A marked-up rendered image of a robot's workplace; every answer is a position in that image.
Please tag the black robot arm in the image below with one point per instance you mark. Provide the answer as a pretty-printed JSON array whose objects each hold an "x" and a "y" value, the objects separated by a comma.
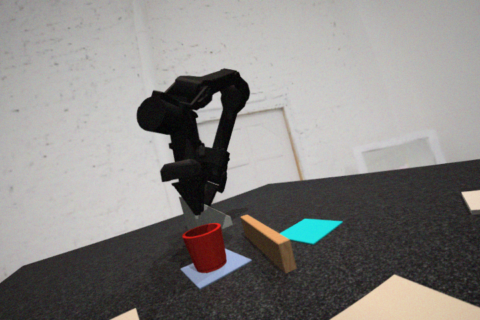
[{"x": 172, "y": 113}]

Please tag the red cup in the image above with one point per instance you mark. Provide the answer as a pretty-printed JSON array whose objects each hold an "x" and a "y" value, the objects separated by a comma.
[{"x": 206, "y": 247}]

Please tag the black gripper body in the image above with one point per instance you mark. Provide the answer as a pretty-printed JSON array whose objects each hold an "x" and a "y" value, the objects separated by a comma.
[{"x": 186, "y": 166}]

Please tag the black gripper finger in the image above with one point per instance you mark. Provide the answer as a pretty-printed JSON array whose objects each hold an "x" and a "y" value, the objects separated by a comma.
[
  {"x": 202, "y": 191},
  {"x": 190, "y": 192}
]

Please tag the brown wooden block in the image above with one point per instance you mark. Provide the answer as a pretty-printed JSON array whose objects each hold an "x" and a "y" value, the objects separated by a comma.
[{"x": 274, "y": 245}]

